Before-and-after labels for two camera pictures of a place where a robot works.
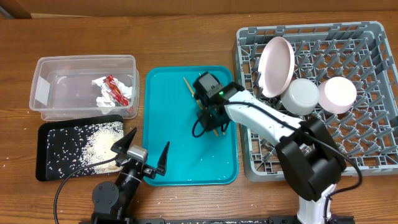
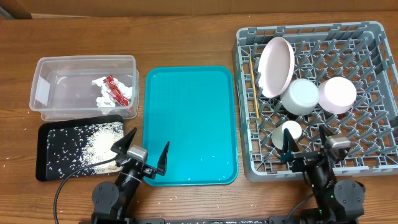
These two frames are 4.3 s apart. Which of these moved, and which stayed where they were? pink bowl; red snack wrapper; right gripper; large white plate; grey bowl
Moved: right gripper
Stayed: grey bowl; pink bowl; red snack wrapper; large white plate
